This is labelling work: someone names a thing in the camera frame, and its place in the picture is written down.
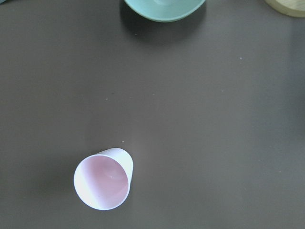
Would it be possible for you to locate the pink plastic cup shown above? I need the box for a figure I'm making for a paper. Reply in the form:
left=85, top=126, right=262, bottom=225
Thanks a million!
left=73, top=148, right=133, bottom=210

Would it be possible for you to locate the green bowl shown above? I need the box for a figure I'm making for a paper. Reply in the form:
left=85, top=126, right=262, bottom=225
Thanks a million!
left=124, top=0, right=205, bottom=22

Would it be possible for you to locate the wooden mug tree stand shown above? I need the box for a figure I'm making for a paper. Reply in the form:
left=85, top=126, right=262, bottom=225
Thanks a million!
left=265, top=0, right=305, bottom=18

